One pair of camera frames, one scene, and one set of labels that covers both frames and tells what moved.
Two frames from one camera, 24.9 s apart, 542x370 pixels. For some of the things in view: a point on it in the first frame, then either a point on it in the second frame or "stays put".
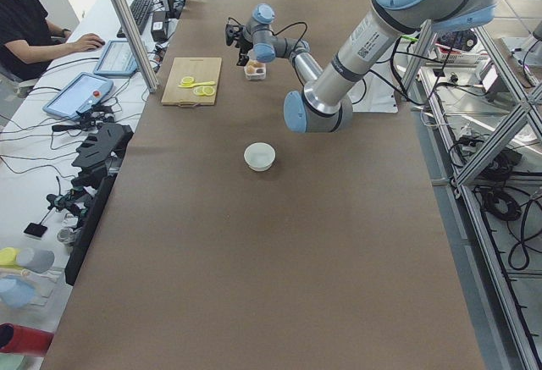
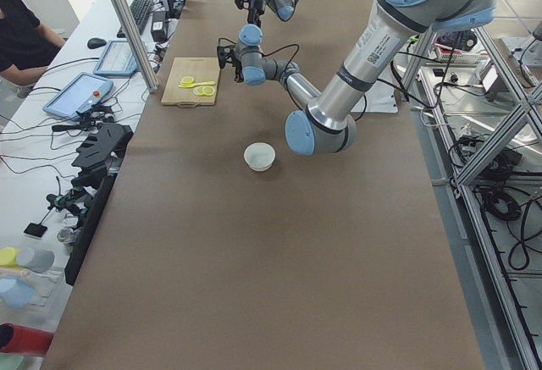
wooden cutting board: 201,69 stays put
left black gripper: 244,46 -> 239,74
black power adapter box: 159,28 stays put
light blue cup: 15,292 stays put
